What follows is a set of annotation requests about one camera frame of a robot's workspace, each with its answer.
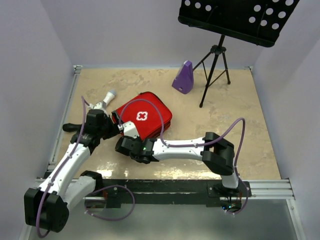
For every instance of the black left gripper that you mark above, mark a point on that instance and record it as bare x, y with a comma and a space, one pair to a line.
114, 130

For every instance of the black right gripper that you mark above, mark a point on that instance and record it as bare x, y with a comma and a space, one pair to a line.
134, 139

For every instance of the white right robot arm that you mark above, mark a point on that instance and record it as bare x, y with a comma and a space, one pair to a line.
214, 151

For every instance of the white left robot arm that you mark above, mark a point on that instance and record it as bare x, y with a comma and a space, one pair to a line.
48, 206

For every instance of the black microphone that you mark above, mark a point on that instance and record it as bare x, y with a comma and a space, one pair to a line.
70, 127

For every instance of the white microphone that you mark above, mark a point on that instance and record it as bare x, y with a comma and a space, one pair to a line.
110, 95

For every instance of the purple metronome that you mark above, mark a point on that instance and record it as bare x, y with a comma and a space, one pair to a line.
184, 80

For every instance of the black music stand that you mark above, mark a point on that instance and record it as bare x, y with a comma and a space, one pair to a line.
254, 21

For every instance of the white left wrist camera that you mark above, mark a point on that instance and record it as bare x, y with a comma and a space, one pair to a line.
101, 105

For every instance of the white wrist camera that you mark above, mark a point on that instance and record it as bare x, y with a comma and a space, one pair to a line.
128, 129
101, 105

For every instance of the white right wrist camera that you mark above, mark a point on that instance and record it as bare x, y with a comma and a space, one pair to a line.
128, 129

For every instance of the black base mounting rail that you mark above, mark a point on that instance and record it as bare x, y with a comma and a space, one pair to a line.
208, 192

